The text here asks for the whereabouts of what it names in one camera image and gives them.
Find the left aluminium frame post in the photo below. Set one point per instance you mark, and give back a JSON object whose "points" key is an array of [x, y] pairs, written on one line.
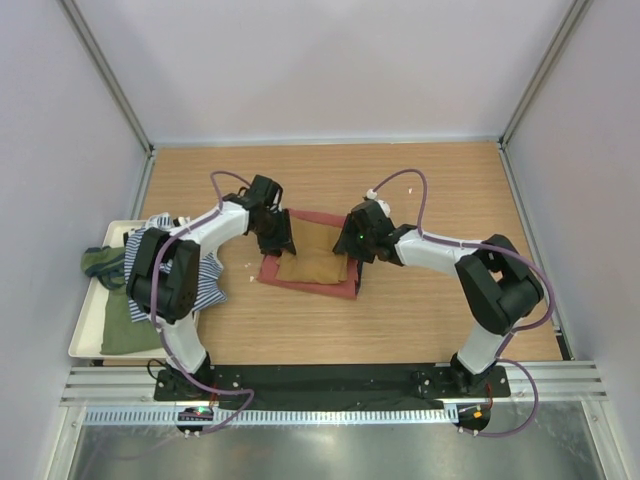
{"points": [[87, 39]]}

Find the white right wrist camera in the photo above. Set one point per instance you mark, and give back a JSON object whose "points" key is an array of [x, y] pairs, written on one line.
{"points": [[373, 195]]}

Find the aluminium front rail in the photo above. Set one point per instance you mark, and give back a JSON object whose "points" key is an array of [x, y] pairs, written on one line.
{"points": [[111, 385]]}

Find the aluminium frame post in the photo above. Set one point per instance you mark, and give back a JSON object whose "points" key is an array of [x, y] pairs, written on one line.
{"points": [[561, 38], [87, 39]]}

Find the red graphic tank top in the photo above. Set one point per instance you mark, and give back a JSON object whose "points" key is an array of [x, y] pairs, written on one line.
{"points": [[347, 289]]}

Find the slotted grey cable duct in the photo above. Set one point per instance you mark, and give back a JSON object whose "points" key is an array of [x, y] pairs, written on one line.
{"points": [[183, 415]]}

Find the right aluminium frame post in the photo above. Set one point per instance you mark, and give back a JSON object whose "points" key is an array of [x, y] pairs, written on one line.
{"points": [[561, 38]]}

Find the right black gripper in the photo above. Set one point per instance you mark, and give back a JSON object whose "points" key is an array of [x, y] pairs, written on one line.
{"points": [[346, 243]]}

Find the blue white striped top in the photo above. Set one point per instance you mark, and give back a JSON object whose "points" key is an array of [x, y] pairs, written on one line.
{"points": [[210, 270]]}

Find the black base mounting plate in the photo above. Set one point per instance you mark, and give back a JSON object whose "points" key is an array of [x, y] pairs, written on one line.
{"points": [[340, 388]]}

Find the tan brown tank top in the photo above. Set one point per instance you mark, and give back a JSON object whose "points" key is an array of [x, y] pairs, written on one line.
{"points": [[314, 262]]}

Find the olive green tank top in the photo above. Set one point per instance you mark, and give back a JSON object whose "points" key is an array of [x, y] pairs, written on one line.
{"points": [[121, 335]]}

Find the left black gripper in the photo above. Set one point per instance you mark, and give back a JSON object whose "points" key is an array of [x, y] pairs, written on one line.
{"points": [[283, 238]]}

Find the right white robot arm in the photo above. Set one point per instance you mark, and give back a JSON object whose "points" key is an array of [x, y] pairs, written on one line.
{"points": [[499, 285]]}

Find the white plastic tray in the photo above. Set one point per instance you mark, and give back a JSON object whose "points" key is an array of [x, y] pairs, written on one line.
{"points": [[87, 339]]}

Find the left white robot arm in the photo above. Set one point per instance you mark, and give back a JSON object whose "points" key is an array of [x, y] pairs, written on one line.
{"points": [[163, 279]]}

